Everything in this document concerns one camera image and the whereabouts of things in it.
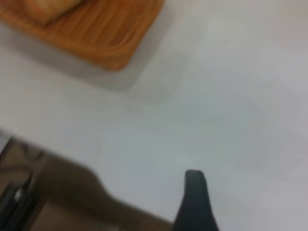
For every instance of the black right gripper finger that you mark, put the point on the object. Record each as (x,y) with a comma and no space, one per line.
(195,207)

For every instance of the orange wicker basket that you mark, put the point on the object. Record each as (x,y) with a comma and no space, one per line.
(101,36)

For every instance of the striped bread roll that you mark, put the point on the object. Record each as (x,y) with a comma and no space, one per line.
(53,7)

